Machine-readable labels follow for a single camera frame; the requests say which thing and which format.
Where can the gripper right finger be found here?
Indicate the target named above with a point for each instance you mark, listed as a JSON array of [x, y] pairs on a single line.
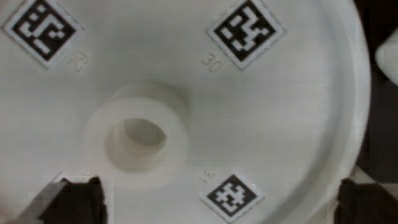
[[366, 204]]

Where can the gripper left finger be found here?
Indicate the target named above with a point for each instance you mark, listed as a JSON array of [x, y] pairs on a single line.
[[67, 203]]

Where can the white round table top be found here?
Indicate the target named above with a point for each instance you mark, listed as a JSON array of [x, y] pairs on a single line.
[[186, 99]]

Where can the white cylindrical table leg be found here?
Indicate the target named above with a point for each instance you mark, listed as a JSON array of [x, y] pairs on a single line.
[[387, 58]]

